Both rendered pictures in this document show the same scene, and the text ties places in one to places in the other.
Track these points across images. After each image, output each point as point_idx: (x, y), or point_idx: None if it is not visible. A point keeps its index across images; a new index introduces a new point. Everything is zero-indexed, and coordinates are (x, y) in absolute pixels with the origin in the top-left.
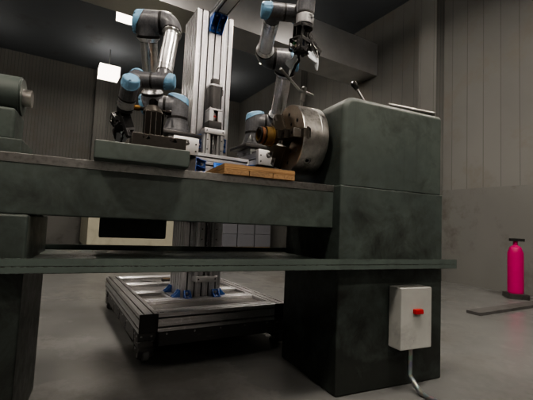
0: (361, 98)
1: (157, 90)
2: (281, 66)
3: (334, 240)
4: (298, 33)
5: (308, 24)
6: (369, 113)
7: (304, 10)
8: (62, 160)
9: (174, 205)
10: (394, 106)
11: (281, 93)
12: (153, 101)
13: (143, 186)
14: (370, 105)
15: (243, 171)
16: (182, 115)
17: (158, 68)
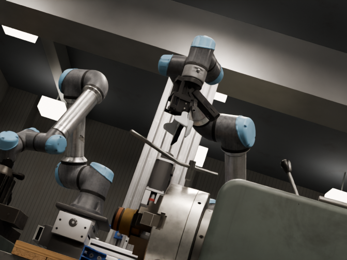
0: (291, 185)
1: (76, 158)
2: (222, 137)
3: None
4: (177, 90)
5: (190, 79)
6: (264, 205)
7: (189, 63)
8: None
9: None
10: (329, 202)
11: (231, 175)
12: (5, 161)
13: None
14: (270, 194)
15: (37, 255)
16: (94, 190)
17: (49, 129)
